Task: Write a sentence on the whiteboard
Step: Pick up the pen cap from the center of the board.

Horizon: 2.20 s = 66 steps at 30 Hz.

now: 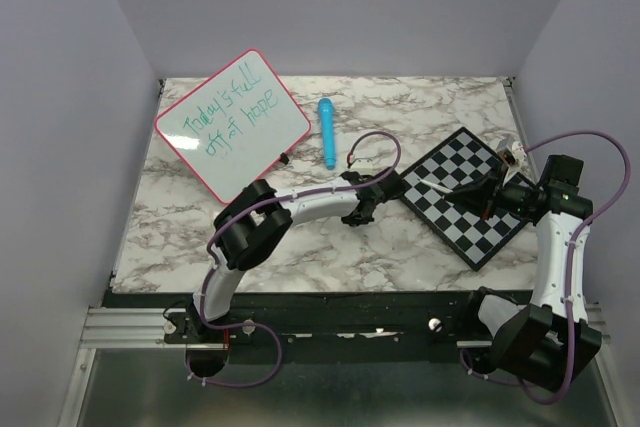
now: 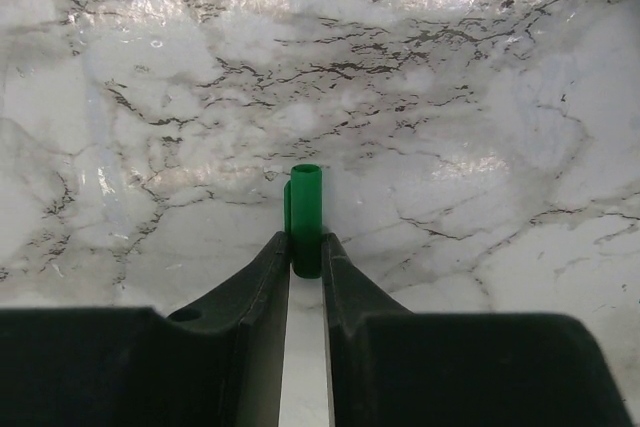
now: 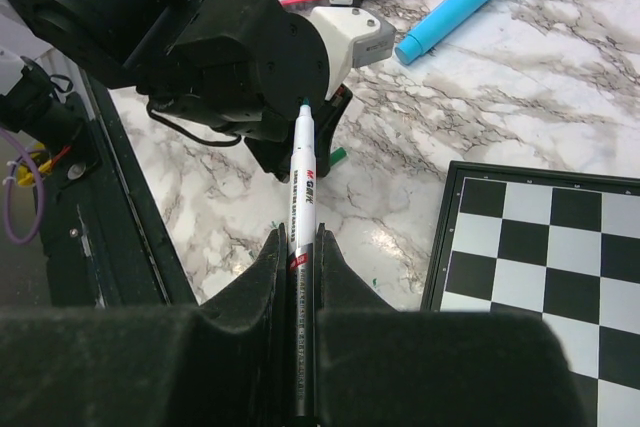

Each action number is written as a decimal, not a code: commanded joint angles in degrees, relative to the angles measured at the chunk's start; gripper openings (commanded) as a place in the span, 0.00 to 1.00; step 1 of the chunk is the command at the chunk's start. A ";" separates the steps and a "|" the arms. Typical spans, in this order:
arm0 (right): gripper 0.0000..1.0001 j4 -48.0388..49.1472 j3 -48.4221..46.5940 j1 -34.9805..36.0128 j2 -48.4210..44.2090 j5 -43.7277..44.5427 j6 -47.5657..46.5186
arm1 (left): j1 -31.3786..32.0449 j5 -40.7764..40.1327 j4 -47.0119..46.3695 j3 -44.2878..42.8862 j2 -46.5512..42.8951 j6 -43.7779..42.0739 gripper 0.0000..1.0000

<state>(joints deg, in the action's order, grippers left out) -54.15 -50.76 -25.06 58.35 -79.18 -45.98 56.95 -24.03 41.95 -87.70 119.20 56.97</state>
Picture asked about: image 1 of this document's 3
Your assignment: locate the white green marker pen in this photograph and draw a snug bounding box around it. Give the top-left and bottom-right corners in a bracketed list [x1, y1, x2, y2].
[420, 179, 453, 194]

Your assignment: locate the pink framed whiteboard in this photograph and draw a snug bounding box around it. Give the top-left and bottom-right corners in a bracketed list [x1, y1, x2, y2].
[155, 49, 311, 204]

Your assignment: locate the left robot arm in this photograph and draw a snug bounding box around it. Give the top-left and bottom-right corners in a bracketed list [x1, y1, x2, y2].
[187, 168, 409, 342]

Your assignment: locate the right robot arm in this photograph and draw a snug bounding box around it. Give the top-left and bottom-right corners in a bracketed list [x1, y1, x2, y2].
[444, 155, 602, 393]

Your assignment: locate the black white chessboard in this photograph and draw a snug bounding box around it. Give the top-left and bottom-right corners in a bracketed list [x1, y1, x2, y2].
[397, 127, 537, 271]

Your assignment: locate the blue toy microphone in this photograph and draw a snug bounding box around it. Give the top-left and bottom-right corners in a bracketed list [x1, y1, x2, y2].
[317, 97, 337, 170]

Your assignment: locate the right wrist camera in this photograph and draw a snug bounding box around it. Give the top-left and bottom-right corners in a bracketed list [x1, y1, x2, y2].
[496, 136, 526, 185]

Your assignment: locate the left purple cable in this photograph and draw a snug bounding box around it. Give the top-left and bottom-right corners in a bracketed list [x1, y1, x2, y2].
[187, 131, 403, 388]

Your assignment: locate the purple cable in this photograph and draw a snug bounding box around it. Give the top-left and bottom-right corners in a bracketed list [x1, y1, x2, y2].
[459, 131, 630, 406]
[187, 131, 403, 388]

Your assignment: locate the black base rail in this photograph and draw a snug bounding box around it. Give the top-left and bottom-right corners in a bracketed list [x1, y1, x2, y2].
[103, 291, 491, 371]

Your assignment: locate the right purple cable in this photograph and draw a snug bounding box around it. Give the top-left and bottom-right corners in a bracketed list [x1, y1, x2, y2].
[459, 131, 630, 406]

